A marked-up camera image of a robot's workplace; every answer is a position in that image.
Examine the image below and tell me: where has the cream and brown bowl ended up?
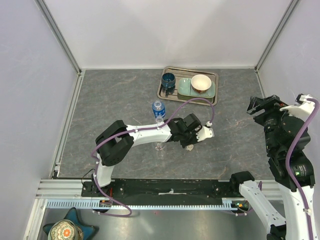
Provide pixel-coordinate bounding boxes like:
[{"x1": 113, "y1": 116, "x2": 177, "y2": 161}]
[{"x1": 190, "y1": 74, "x2": 212, "y2": 93}]

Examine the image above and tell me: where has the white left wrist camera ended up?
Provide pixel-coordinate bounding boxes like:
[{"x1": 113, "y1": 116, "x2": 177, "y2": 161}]
[{"x1": 196, "y1": 126, "x2": 215, "y2": 142}]

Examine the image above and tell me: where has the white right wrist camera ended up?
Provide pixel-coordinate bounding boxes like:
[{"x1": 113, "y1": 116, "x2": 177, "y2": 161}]
[{"x1": 280, "y1": 94, "x2": 316, "y2": 121}]

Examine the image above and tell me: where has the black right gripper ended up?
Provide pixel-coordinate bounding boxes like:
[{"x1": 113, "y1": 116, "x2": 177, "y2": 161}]
[{"x1": 246, "y1": 93, "x2": 302, "y2": 154}]

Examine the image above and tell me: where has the cream notched bottle cap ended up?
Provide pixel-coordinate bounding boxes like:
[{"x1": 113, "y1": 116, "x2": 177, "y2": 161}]
[{"x1": 186, "y1": 144, "x2": 194, "y2": 151}]

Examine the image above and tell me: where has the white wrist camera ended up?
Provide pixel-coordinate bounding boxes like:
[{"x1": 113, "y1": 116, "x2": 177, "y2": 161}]
[
  {"x1": 280, "y1": 94, "x2": 316, "y2": 121},
  {"x1": 196, "y1": 126, "x2": 215, "y2": 142}
]

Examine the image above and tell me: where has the light blue cable duct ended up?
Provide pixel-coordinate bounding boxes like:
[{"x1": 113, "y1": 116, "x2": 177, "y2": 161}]
[{"x1": 46, "y1": 199, "x2": 240, "y2": 211}]

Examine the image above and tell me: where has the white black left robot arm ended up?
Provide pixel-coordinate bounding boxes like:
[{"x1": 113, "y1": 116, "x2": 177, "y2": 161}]
[{"x1": 92, "y1": 113, "x2": 212, "y2": 197}]

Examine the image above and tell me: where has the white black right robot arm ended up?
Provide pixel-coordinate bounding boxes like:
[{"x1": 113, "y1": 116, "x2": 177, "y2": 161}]
[{"x1": 229, "y1": 94, "x2": 320, "y2": 240}]

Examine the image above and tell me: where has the blue star shaped dish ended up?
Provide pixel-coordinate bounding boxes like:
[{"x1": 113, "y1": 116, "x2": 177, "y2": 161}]
[{"x1": 42, "y1": 207, "x2": 97, "y2": 240}]

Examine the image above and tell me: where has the metal serving tray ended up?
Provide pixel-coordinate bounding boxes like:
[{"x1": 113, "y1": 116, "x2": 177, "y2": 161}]
[{"x1": 157, "y1": 66, "x2": 219, "y2": 106}]

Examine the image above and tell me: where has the light green square plate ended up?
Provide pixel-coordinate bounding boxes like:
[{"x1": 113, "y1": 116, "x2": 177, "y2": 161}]
[{"x1": 177, "y1": 77, "x2": 216, "y2": 99}]

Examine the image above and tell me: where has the clear bottle with notched cap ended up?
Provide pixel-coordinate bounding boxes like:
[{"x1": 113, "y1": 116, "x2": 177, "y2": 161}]
[{"x1": 154, "y1": 116, "x2": 165, "y2": 151}]

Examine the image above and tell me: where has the dark blue ceramic cup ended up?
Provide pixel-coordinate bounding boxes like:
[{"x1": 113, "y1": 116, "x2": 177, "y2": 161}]
[{"x1": 161, "y1": 72, "x2": 176, "y2": 90}]

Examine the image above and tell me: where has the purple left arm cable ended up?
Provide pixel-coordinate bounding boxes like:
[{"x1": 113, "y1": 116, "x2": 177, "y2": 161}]
[{"x1": 90, "y1": 97, "x2": 217, "y2": 217}]

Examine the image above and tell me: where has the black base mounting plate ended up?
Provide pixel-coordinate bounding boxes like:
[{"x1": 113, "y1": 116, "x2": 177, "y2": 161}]
[{"x1": 81, "y1": 178, "x2": 241, "y2": 206}]

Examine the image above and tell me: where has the blue label plastic bottle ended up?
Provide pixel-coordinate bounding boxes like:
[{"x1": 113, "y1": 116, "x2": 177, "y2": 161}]
[{"x1": 151, "y1": 100, "x2": 166, "y2": 118}]

